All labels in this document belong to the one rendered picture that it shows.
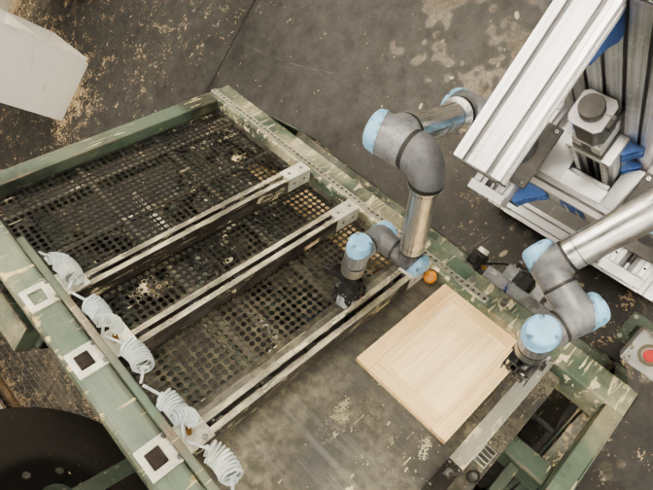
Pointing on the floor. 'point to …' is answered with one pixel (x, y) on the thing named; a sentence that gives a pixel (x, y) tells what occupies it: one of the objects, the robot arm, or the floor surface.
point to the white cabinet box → (37, 67)
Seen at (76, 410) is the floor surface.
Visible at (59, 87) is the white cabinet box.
